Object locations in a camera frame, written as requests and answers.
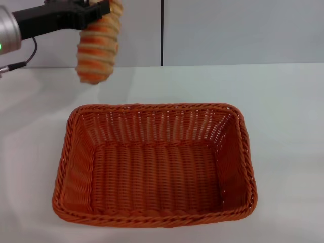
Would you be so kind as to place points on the orange striped bread roll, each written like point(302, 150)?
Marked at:
point(97, 53)

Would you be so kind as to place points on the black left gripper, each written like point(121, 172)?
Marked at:
point(50, 17)

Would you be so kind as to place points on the black vertical wall strip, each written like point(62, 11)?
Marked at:
point(162, 33)

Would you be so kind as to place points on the orange woven rectangular basket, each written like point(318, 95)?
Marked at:
point(152, 177)

